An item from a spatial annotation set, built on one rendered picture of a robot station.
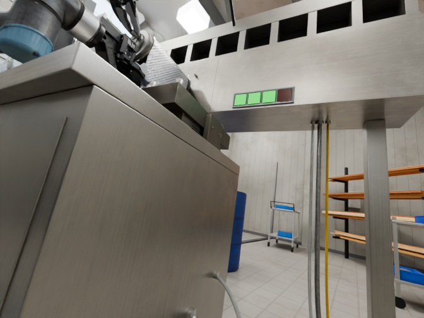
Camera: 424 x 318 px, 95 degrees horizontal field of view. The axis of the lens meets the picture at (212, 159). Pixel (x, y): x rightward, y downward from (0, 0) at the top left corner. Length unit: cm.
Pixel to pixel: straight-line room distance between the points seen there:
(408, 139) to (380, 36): 574
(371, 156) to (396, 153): 557
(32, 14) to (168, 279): 58
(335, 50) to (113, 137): 84
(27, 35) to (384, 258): 110
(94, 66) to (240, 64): 77
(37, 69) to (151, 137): 18
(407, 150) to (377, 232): 570
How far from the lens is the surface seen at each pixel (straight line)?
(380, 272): 92
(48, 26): 58
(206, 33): 126
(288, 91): 85
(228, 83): 97
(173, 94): 54
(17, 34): 55
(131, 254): 38
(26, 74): 41
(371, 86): 87
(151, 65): 79
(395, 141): 660
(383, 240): 91
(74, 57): 31
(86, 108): 30
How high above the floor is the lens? 73
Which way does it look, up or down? 13 degrees up
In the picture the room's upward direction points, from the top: 9 degrees clockwise
